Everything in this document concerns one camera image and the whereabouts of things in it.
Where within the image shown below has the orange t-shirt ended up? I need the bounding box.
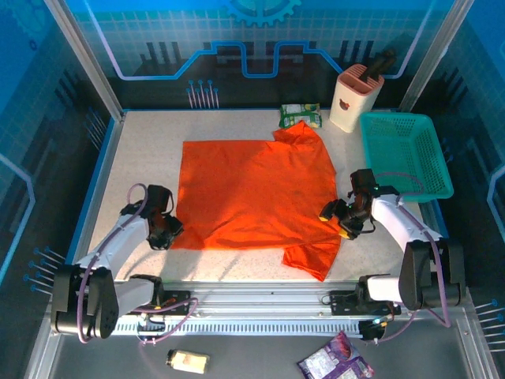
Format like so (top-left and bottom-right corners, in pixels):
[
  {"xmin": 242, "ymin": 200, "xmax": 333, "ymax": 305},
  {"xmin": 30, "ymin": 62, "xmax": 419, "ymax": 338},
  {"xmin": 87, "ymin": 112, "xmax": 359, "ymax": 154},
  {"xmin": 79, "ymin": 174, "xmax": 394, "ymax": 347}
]
[{"xmin": 170, "ymin": 120, "xmax": 342, "ymax": 283}]

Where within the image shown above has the teal plastic basket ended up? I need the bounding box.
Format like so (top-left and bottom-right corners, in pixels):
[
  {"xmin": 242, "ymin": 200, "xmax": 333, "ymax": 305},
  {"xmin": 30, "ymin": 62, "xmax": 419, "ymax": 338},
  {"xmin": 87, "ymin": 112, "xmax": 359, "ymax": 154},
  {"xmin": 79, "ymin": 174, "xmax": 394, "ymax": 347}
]
[{"xmin": 358, "ymin": 111, "xmax": 455, "ymax": 203}]

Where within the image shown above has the green snack packet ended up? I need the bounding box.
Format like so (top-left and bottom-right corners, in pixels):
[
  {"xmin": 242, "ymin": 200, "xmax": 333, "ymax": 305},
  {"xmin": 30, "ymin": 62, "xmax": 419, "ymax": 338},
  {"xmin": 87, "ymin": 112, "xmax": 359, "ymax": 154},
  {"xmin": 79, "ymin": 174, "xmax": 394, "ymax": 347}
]
[{"xmin": 278, "ymin": 103, "xmax": 324, "ymax": 129}]

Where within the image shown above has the white pink-topped knife block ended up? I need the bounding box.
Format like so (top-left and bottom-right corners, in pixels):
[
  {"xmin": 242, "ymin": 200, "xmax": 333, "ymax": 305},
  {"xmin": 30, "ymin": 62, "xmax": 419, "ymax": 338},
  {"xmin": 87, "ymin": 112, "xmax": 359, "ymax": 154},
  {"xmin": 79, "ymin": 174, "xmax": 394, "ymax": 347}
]
[{"xmin": 329, "ymin": 62, "xmax": 386, "ymax": 134}]

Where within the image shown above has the small pale yellow bottle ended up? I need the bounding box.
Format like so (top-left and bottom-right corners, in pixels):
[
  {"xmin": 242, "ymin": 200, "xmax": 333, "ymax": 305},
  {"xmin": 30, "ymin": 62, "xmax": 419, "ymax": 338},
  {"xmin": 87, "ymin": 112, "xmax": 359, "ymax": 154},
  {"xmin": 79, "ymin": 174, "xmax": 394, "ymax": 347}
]
[{"xmin": 165, "ymin": 348, "xmax": 211, "ymax": 375}]

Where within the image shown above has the purple snack packet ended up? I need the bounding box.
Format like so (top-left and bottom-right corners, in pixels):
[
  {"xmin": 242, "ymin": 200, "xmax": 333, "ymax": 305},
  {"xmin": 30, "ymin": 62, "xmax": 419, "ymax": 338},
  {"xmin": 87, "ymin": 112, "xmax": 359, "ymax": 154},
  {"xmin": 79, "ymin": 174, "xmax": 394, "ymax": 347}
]
[{"xmin": 296, "ymin": 330, "xmax": 376, "ymax": 379}]

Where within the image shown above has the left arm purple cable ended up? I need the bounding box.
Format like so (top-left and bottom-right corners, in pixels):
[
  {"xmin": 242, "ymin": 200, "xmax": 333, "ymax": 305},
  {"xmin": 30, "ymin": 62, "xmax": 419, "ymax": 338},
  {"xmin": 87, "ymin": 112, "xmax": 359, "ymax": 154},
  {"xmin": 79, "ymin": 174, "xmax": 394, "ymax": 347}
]
[{"xmin": 77, "ymin": 182, "xmax": 200, "ymax": 348}]

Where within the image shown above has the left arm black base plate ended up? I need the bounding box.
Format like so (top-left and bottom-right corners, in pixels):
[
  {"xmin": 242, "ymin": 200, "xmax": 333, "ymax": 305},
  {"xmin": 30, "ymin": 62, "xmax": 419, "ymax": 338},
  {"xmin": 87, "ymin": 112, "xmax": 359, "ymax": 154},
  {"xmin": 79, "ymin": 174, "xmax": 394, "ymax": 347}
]
[{"xmin": 149, "ymin": 290, "xmax": 193, "ymax": 317}]

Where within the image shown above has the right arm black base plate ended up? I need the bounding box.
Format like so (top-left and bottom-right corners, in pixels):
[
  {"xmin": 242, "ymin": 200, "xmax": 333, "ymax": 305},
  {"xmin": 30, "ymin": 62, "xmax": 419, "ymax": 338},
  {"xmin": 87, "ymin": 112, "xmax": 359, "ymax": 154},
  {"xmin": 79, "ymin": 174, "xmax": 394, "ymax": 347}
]
[{"xmin": 328, "ymin": 289, "xmax": 402, "ymax": 317}]

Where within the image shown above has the small black wiring bracket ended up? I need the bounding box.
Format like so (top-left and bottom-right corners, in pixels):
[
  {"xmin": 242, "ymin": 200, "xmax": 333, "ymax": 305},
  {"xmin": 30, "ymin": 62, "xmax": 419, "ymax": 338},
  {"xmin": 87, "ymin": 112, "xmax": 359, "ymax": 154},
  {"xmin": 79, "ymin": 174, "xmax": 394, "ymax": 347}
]
[
  {"xmin": 136, "ymin": 311, "xmax": 166, "ymax": 335},
  {"xmin": 357, "ymin": 315, "xmax": 395, "ymax": 343}
]

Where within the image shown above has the aluminium frame rail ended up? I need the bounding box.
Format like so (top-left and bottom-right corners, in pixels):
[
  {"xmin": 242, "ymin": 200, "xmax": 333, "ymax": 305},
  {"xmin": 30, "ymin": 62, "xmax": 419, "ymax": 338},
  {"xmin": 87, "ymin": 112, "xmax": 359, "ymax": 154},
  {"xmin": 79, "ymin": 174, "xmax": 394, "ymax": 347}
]
[{"xmin": 46, "ymin": 280, "xmax": 473, "ymax": 320}]

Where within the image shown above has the slotted white cable duct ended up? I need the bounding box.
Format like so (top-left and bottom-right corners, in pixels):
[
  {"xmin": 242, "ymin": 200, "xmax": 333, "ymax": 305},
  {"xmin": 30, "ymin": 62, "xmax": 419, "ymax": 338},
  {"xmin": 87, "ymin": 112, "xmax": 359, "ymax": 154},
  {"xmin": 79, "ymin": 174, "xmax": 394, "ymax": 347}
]
[{"xmin": 110, "ymin": 317, "xmax": 364, "ymax": 339}]

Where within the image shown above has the black knife handle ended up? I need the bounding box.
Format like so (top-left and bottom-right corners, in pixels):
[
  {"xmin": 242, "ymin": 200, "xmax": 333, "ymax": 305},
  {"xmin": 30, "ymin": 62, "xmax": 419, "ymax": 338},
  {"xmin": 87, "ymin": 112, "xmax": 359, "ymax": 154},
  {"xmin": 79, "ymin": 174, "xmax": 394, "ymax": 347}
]
[{"xmin": 365, "ymin": 47, "xmax": 398, "ymax": 84}]

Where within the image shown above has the aluminium frame post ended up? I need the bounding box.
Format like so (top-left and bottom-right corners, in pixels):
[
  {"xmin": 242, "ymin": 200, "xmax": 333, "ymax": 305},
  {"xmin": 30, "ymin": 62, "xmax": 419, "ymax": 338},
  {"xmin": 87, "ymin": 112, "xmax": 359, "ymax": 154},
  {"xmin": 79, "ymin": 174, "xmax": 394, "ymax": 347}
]
[
  {"xmin": 43, "ymin": 0, "xmax": 127, "ymax": 122},
  {"xmin": 397, "ymin": 0, "xmax": 477, "ymax": 114}
]

